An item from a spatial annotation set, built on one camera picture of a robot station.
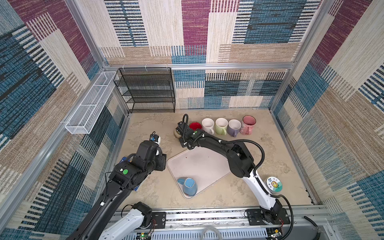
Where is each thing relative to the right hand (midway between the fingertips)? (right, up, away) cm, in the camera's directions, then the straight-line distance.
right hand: (186, 139), depth 98 cm
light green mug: (+24, +10, +5) cm, 26 cm away
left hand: (-10, -4, -27) cm, 29 cm away
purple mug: (+33, +8, +7) cm, 35 cm away
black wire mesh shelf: (-29, +35, +11) cm, 46 cm away
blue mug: (+3, -20, -25) cm, 32 cm away
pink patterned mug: (+42, +11, +5) cm, 44 cm away
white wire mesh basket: (-47, +12, -27) cm, 56 cm away
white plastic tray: (+12, -15, -7) cm, 20 cm away
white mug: (+15, +10, +5) cm, 18 cm away
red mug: (+5, +9, +1) cm, 11 cm away
